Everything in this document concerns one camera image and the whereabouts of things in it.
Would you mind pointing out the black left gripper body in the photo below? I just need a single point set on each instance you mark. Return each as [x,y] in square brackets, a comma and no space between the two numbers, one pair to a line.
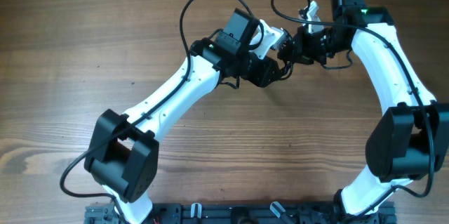
[257,70]

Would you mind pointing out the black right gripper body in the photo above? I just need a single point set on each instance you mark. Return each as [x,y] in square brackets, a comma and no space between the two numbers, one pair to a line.
[319,45]

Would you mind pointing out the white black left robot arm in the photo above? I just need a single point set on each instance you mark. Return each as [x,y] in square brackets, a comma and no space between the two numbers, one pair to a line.
[124,149]

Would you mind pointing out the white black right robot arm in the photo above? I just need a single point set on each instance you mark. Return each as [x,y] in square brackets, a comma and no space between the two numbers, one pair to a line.
[411,140]

